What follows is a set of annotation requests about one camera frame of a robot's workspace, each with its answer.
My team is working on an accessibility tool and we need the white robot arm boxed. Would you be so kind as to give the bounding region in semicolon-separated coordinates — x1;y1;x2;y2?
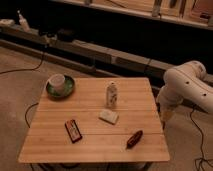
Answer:
156;61;213;122

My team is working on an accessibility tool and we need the dark red pocket knife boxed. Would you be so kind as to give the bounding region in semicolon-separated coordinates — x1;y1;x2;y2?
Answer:
126;130;143;149

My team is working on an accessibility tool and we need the wooden table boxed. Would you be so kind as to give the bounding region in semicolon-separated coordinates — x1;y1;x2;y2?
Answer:
18;78;170;163

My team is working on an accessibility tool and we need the red black rectangular box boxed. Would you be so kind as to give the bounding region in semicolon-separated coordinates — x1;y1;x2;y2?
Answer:
65;120;82;143

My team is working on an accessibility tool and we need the green ceramic plate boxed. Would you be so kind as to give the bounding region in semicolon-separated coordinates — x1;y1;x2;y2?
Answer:
46;75;75;98

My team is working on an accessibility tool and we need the wooden shelf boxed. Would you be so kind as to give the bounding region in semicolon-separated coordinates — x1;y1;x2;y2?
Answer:
52;0;213;31

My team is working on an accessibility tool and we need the white cup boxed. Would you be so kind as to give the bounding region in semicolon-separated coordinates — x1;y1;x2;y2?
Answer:
48;74;65;92

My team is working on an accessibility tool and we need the black device on ledge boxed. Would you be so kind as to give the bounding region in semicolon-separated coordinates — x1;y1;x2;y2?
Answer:
57;29;75;42

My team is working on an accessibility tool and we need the white spray bottle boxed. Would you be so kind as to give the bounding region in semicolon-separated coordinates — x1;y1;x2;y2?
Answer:
17;11;30;31

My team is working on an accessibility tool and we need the black floor cable right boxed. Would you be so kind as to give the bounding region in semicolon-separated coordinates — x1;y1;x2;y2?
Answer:
189;105;213;171

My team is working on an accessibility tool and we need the black floor cable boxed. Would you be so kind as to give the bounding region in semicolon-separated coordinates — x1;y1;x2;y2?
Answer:
0;44;48;76
189;105;213;171

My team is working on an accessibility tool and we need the black floor cable left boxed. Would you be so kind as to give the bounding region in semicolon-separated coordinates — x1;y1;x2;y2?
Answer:
0;44;48;76

